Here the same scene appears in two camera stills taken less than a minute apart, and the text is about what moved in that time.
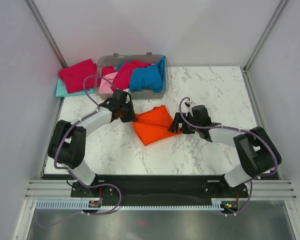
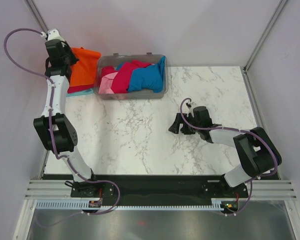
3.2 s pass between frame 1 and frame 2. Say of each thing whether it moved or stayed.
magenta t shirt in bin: stayed
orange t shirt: moved
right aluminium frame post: stayed
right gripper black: stayed
